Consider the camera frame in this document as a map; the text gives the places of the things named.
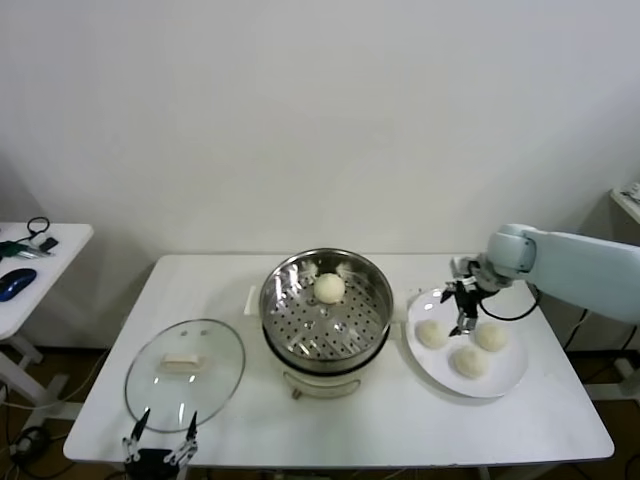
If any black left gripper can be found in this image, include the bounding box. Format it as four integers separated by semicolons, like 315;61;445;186
122;406;200;480

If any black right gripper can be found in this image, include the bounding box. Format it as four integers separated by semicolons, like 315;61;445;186
439;277;494;337

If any white steamed baozi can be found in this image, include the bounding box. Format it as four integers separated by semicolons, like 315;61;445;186
452;344;491;380
313;272;346;305
474;322;510;352
417;320;448;349

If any glass lid with white handle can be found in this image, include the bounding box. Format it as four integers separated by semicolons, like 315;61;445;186
123;318;246;434

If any stainless steel steamer basket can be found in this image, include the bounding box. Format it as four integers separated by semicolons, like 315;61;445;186
243;248;409;365

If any white round plate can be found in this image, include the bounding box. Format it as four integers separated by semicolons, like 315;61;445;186
406;287;530;400

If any white electric cooker base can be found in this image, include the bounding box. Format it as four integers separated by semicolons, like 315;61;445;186
279;367;364;402

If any white side table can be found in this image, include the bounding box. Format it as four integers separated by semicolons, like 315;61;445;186
0;222;95;421

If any white shelf table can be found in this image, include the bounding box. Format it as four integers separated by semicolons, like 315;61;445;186
608;182;640;224

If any blue computer mouse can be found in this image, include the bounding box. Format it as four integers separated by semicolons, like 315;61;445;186
0;268;39;303

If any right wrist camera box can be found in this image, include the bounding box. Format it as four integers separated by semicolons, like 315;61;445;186
451;254;479;281

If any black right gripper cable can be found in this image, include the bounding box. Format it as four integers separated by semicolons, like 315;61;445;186
477;284;544;321

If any black cable loop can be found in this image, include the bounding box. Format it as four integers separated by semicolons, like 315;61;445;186
25;216;52;240

